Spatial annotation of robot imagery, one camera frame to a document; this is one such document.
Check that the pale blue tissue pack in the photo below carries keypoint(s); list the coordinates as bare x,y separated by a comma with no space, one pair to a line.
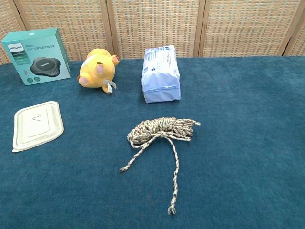
160,76

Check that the yellow plush toy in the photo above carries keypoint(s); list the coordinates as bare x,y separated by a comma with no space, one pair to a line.
95,74

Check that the blue table cloth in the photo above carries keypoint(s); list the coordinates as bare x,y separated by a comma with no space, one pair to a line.
238,143

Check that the woven wooden folding screen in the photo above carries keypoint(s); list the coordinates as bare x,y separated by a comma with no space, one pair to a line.
155,23

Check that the white rectangular container lid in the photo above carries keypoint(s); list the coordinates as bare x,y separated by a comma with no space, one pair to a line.
35,128

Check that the teal Philips speaker box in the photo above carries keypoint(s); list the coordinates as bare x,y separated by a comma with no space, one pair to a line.
35,47

